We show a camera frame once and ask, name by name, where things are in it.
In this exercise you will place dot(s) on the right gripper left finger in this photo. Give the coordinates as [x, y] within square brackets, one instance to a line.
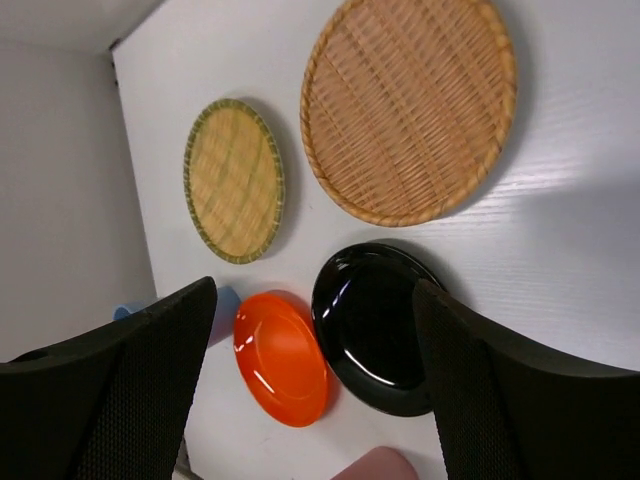
[111, 403]

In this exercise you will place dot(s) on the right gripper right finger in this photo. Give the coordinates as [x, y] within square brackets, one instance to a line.
[509, 407]

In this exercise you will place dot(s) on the brown woven bamboo tray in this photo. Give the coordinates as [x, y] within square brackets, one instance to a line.
[406, 106]

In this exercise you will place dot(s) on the pink plastic cup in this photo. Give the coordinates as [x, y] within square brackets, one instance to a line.
[380, 463]

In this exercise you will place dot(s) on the blue plastic cup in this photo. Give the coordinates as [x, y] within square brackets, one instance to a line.
[228, 303]

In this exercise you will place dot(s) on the black plastic plate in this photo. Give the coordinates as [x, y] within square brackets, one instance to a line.
[363, 320]

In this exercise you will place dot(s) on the orange plastic plate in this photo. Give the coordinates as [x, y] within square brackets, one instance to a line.
[279, 359]

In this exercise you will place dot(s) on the green-rimmed bamboo tray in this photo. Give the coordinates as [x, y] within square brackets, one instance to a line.
[234, 181]

